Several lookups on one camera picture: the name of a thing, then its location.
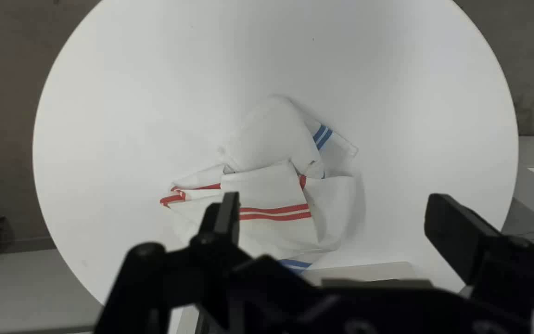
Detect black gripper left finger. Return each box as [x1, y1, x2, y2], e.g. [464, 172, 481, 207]
[199, 189, 243, 244]

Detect white towel with blue stripes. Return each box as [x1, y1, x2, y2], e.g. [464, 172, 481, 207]
[219, 92, 368, 274]

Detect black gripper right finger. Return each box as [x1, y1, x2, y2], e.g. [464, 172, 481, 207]
[423, 190, 505, 279]

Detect white towel with red stripes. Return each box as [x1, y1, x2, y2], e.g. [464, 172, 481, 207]
[158, 161, 316, 255]

